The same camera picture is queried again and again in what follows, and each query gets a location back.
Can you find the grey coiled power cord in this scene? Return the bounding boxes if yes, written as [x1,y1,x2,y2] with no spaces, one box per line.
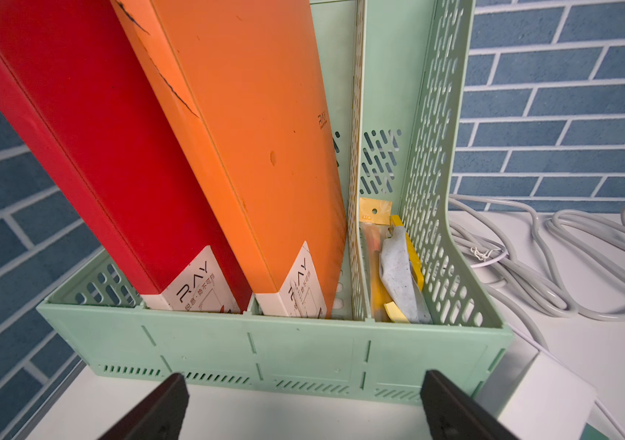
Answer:
[446,193,625,353]

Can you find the orange file folder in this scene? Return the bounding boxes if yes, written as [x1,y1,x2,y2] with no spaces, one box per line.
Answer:
[113,1,346,318]

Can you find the white power strip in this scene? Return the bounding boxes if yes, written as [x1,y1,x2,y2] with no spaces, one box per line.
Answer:
[476,332,597,439]

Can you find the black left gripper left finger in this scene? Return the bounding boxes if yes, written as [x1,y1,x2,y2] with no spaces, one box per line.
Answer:
[100,373,190,440]

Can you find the yellow packet in rack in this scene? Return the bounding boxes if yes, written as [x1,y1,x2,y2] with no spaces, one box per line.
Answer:
[359,198,433,325]

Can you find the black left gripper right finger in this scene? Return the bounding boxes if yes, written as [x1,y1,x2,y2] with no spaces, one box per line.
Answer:
[420,370,517,440]

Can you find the mint green file rack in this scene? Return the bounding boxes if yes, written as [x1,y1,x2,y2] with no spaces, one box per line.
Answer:
[37,1,513,405]

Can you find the red file folder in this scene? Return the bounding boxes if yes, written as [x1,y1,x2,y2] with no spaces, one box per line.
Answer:
[0,1,252,314]

